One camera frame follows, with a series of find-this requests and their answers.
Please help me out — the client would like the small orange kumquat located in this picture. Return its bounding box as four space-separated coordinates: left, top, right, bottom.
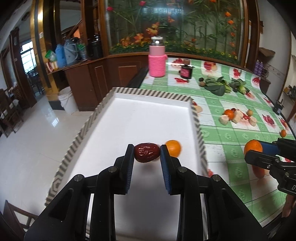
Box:
280 130 287 138

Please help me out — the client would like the orange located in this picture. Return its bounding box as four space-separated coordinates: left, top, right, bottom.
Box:
165 140 182 158
243 140 263 155

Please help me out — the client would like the beige ginger chunk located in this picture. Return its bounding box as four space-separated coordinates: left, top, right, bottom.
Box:
232 110 244 123

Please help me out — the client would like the red jujube date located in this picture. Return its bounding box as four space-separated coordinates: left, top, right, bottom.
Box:
134 143 160 163

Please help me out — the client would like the brown longan fruit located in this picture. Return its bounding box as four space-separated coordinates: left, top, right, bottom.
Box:
247 109 253 116

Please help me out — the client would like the orange tangerine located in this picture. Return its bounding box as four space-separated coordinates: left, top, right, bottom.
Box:
224 109 234 121

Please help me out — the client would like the person's hand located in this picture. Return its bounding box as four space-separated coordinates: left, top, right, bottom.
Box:
281 194 295 218

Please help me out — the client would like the small black device table edge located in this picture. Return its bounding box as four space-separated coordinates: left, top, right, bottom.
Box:
273 99 283 115

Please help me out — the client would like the green checkered tablecloth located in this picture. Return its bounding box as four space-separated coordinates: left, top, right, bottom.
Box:
140 58 294 225

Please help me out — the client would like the small green bok choy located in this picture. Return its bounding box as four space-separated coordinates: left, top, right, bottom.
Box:
229 78 250 95

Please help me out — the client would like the large green leafy vegetable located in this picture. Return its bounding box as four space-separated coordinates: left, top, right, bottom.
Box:
204 76 232 96

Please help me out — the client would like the brown kiwi fruit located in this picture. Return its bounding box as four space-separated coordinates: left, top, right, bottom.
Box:
199 81 206 87

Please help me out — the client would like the wooden chair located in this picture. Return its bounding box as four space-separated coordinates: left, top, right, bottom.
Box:
1 88 23 137

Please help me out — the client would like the white tray striped rim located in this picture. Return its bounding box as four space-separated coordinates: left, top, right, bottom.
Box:
45 87 207 240

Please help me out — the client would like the black jar pink label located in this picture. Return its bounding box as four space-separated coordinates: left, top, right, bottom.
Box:
179 65 194 79

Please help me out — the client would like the white plastic bucket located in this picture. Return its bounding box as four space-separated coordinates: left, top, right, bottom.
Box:
58 86 78 114

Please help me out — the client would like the pink knitted sleeve bottle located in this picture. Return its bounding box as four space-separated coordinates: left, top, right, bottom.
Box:
148 36 167 77

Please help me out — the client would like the grey kettle jug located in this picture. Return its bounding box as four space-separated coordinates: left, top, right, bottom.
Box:
64 38 79 66

